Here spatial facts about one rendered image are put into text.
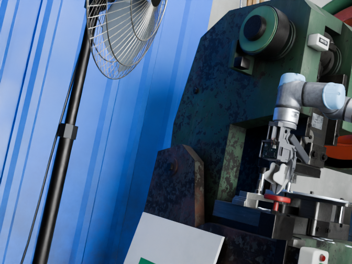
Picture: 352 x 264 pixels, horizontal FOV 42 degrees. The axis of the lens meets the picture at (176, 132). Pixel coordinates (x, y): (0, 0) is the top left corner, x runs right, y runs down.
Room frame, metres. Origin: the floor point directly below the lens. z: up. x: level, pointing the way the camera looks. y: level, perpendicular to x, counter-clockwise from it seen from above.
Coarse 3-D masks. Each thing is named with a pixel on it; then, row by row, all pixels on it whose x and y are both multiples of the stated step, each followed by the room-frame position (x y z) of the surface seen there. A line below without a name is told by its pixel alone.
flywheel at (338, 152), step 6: (342, 12) 2.07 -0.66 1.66; (348, 12) 2.04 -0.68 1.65; (342, 18) 2.06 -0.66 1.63; (348, 18) 2.04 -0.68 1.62; (348, 24) 2.06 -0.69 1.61; (342, 138) 2.03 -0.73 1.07; (348, 138) 2.00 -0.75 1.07; (342, 144) 2.01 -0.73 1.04; (348, 144) 2.00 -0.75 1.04; (330, 150) 2.03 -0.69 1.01; (336, 150) 2.00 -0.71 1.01; (342, 150) 1.98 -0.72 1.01; (348, 150) 1.96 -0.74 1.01; (330, 156) 2.02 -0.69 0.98; (336, 156) 2.00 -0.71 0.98; (342, 156) 1.98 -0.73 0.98; (348, 156) 1.95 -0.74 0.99; (348, 162) 2.04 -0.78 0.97
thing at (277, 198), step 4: (264, 196) 1.40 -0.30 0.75; (268, 196) 1.39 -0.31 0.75; (272, 196) 1.37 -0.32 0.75; (276, 196) 1.36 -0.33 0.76; (280, 196) 1.36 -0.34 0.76; (276, 200) 1.36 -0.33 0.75; (280, 200) 1.36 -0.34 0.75; (284, 200) 1.36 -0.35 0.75; (288, 200) 1.37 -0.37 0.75; (276, 204) 1.39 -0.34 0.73; (272, 208) 1.40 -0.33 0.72; (276, 208) 1.39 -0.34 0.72
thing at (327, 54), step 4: (324, 32) 1.72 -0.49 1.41; (324, 36) 1.70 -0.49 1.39; (328, 36) 1.73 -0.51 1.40; (332, 40) 1.70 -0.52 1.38; (332, 44) 1.70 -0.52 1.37; (328, 48) 1.69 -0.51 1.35; (332, 48) 1.70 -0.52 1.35; (324, 52) 1.71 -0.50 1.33; (328, 52) 1.72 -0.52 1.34; (332, 52) 1.73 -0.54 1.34; (324, 56) 1.72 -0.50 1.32; (328, 56) 1.73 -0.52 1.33; (320, 60) 1.72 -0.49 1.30; (324, 60) 1.73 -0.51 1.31; (328, 60) 1.74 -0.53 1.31; (324, 64) 1.75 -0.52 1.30; (320, 72) 1.74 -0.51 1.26; (320, 76) 1.76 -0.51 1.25
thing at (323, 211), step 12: (300, 204) 1.66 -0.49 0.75; (312, 204) 1.62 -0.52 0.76; (324, 204) 1.63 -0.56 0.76; (336, 204) 1.53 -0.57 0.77; (348, 204) 1.50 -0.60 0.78; (300, 216) 1.66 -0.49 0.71; (312, 216) 1.62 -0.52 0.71; (324, 216) 1.64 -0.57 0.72; (312, 228) 1.61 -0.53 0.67; (324, 228) 1.64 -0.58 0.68
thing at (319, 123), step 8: (320, 112) 1.72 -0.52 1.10; (312, 120) 1.69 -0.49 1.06; (320, 120) 1.72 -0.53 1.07; (312, 128) 1.70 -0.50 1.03; (320, 128) 1.73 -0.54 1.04; (296, 136) 1.68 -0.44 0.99; (312, 136) 1.69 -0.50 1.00; (320, 136) 1.73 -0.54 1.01; (304, 144) 1.68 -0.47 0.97; (312, 144) 1.66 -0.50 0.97; (320, 144) 1.74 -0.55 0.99; (312, 152) 1.66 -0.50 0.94; (320, 152) 1.69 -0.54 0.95; (312, 160) 1.67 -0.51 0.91; (320, 160) 1.70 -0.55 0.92; (320, 168) 1.75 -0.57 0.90
